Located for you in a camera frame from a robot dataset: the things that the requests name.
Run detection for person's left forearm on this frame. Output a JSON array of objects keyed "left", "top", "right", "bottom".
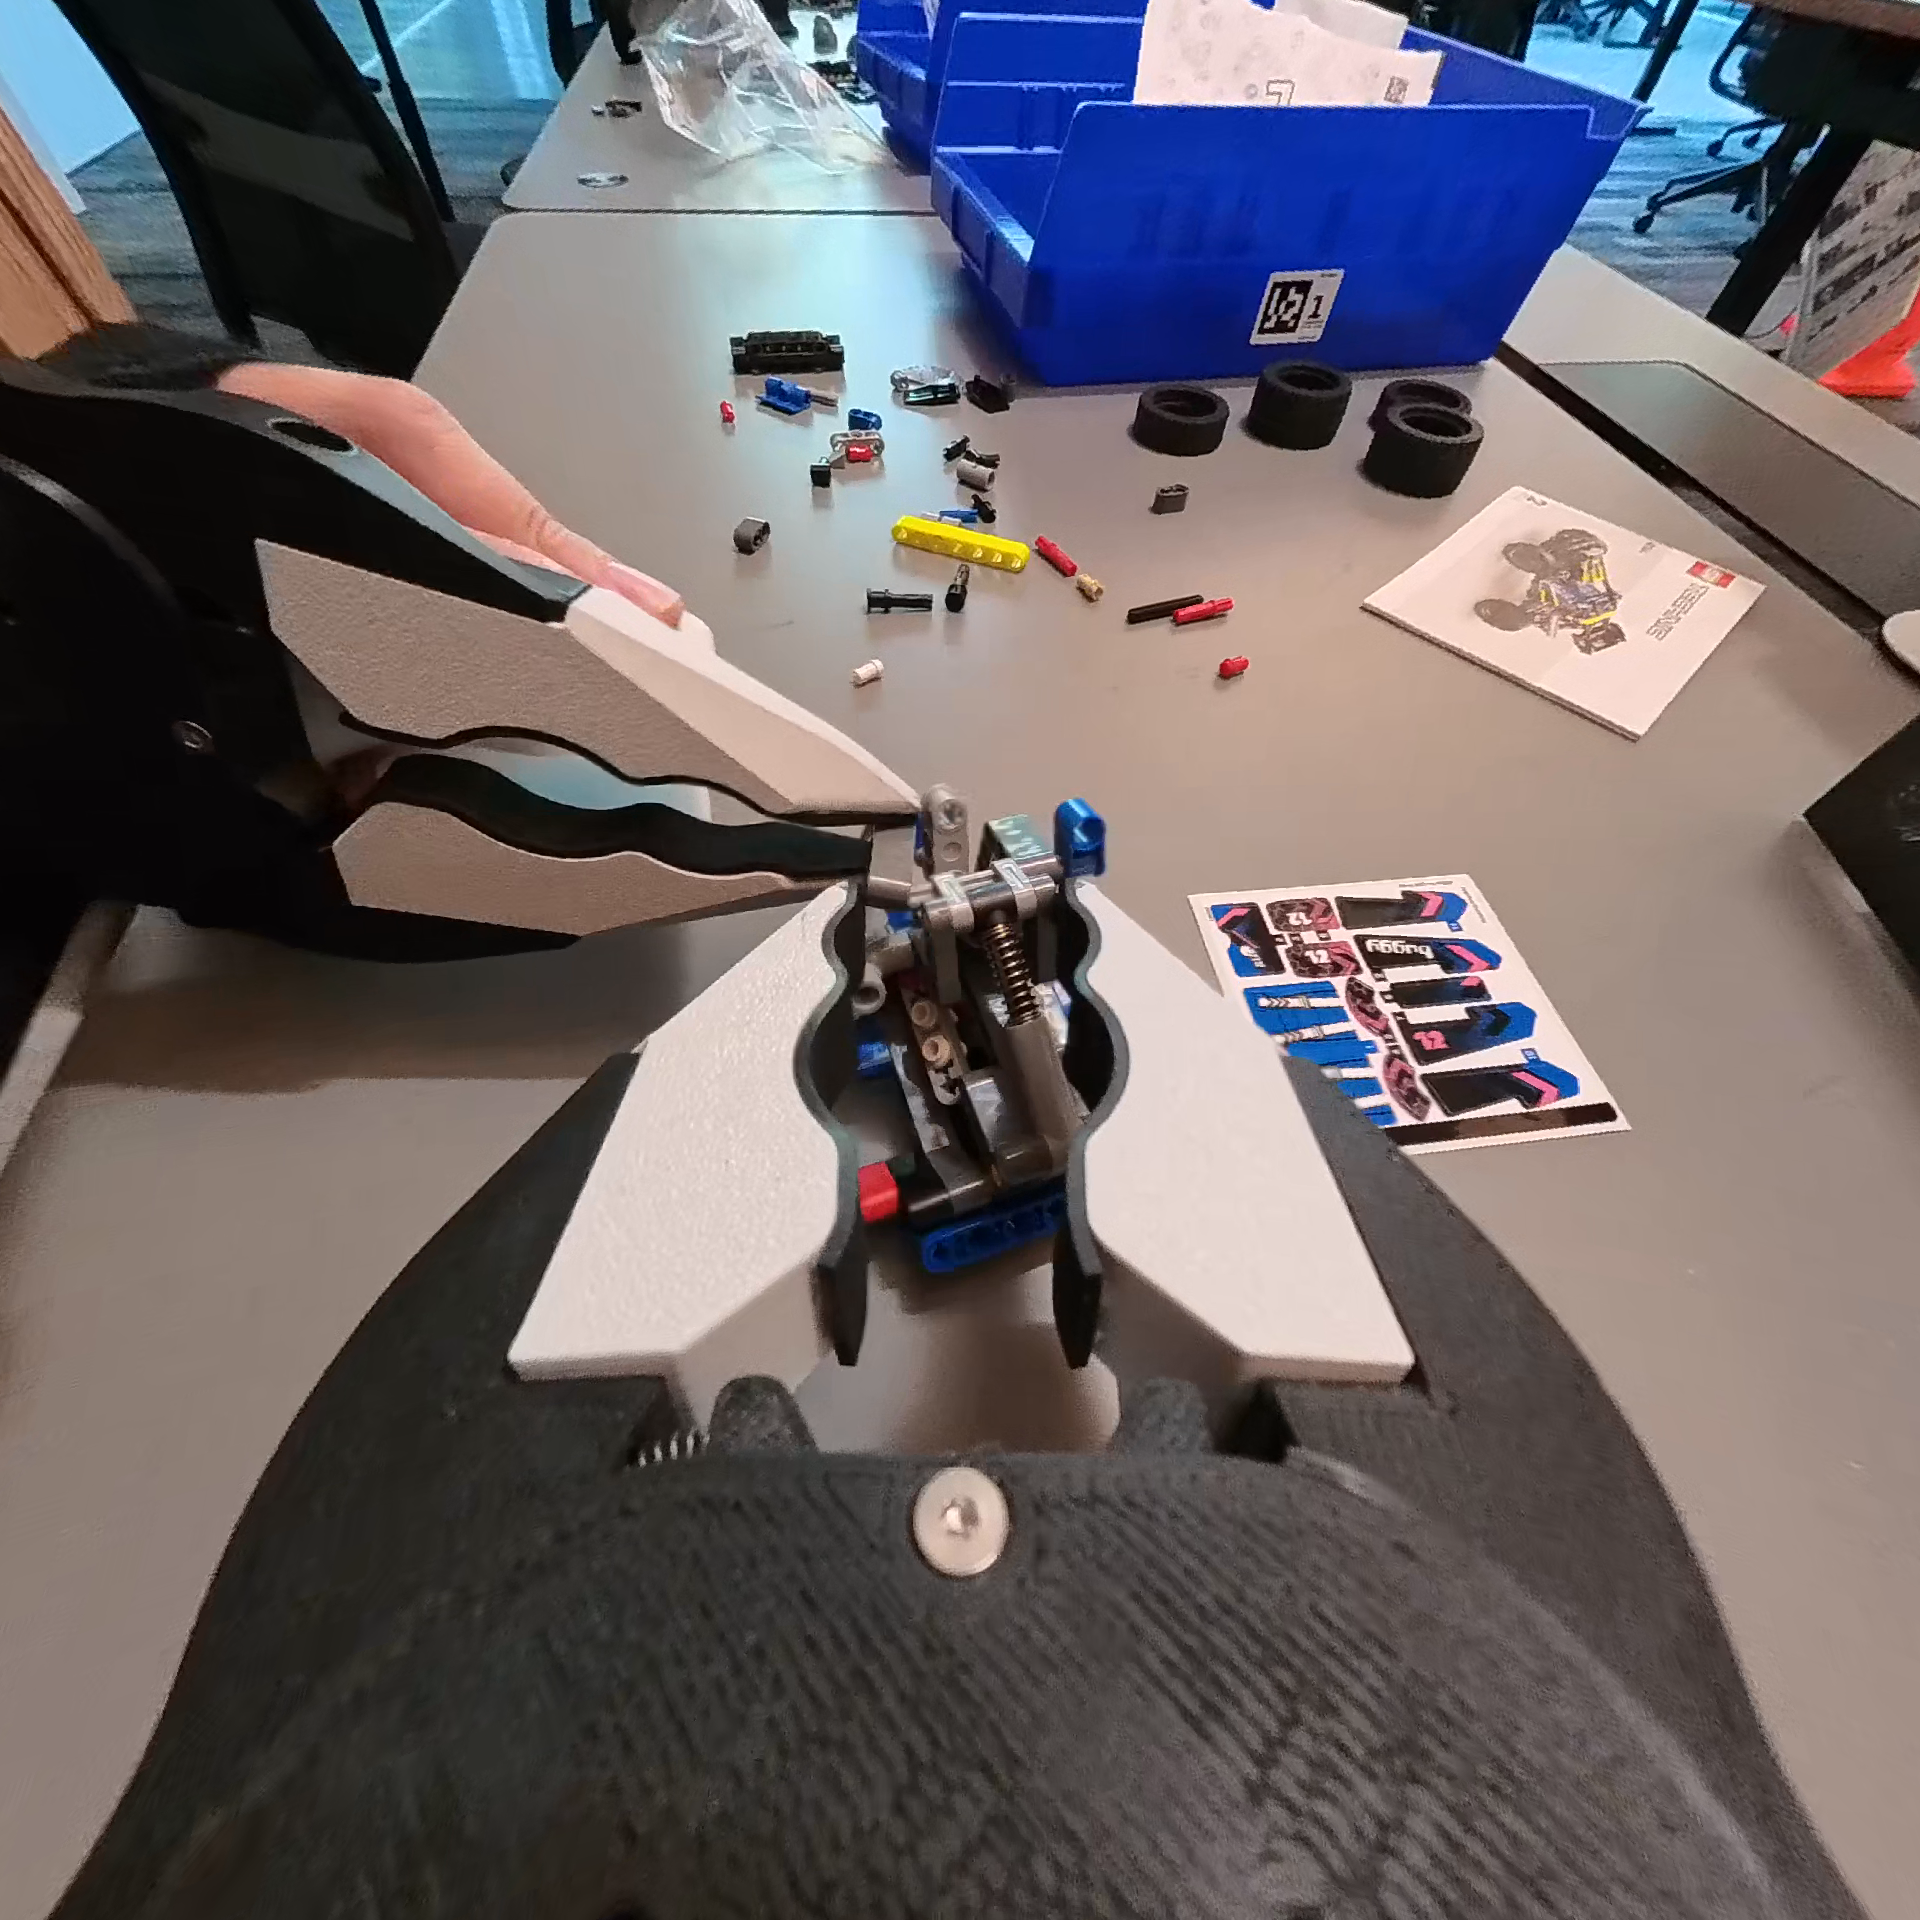
[{"left": 37, "top": 323, "right": 249, "bottom": 403}]

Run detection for white buggy picture booklet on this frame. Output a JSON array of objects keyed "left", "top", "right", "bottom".
[{"left": 1361, "top": 484, "right": 1770, "bottom": 742}]

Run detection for yellow plastic beam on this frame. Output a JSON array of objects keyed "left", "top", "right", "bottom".
[{"left": 891, "top": 515, "right": 1036, "bottom": 576}]

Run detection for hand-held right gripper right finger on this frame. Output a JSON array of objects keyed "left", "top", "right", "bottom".
[{"left": 1057, "top": 878, "right": 1424, "bottom": 1386}]

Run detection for white printed sign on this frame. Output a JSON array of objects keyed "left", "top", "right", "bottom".
[{"left": 1793, "top": 142, "right": 1920, "bottom": 378}]

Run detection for orange plastic object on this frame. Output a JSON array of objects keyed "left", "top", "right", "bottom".
[{"left": 1821, "top": 292, "right": 1920, "bottom": 400}]

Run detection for blue storage bin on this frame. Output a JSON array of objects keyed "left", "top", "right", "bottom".
[
  {"left": 914, "top": 12, "right": 1156, "bottom": 167},
  {"left": 856, "top": 0, "right": 936, "bottom": 95},
  {"left": 930, "top": 95, "right": 1652, "bottom": 389}
]

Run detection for white paper sheets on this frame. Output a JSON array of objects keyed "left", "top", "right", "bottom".
[{"left": 1131, "top": 0, "right": 1444, "bottom": 109}]

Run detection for clear plastic bag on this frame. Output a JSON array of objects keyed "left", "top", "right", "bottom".
[{"left": 631, "top": 0, "right": 889, "bottom": 170}]

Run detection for brown wooden post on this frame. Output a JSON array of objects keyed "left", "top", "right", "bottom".
[{"left": 0, "top": 104, "right": 139, "bottom": 365}]

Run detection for toy buggy chassis assembly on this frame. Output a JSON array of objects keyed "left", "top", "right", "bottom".
[{"left": 856, "top": 779, "right": 1120, "bottom": 1280}]

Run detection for dark grey upright panel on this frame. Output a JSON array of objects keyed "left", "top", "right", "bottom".
[{"left": 1499, "top": 246, "right": 1920, "bottom": 619}]

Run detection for black office chair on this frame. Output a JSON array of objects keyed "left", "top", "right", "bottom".
[
  {"left": 53, "top": 0, "right": 484, "bottom": 379},
  {"left": 1634, "top": 0, "right": 1849, "bottom": 231}
]

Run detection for black toy set box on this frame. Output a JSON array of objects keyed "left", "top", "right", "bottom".
[{"left": 1799, "top": 736, "right": 1920, "bottom": 934}]

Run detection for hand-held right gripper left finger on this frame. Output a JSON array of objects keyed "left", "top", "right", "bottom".
[{"left": 508, "top": 885, "right": 873, "bottom": 1382}]

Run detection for person's left hand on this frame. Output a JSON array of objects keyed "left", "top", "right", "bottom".
[{"left": 217, "top": 358, "right": 688, "bottom": 628}]

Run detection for blue and pink sticker sheet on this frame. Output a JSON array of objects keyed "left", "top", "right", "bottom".
[{"left": 1188, "top": 874, "right": 1634, "bottom": 1155}]

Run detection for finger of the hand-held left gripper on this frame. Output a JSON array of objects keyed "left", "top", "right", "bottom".
[
  {"left": 257, "top": 539, "right": 921, "bottom": 827},
  {"left": 330, "top": 755, "right": 875, "bottom": 942}
]

